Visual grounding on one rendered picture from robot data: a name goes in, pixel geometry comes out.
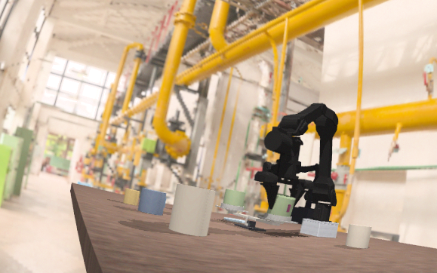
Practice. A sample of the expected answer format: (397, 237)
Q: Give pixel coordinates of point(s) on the blue cylinder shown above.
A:
(151, 201)

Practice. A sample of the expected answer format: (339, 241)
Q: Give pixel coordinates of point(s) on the olive green cup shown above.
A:
(283, 205)
(234, 197)

